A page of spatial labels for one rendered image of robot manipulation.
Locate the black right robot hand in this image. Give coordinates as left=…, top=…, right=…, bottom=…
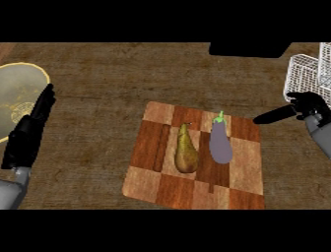
left=251, top=91, right=331, bottom=128

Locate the green-brown pear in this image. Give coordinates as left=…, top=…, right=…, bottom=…
left=174, top=122, right=201, bottom=174

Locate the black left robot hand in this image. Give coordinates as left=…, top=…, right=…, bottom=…
left=0, top=83, right=58, bottom=171

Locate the white wire tiered basket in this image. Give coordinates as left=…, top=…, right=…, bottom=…
left=284, top=42, right=331, bottom=122

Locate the purple eggplant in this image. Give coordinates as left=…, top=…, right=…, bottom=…
left=207, top=110, right=234, bottom=164

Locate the checkered wooden cutting board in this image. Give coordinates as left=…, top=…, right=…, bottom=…
left=121, top=100, right=266, bottom=211

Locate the black appliance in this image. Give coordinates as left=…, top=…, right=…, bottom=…
left=207, top=42, right=293, bottom=59

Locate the yellow-rimmed grey plate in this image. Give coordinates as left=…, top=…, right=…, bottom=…
left=0, top=62, right=52, bottom=150

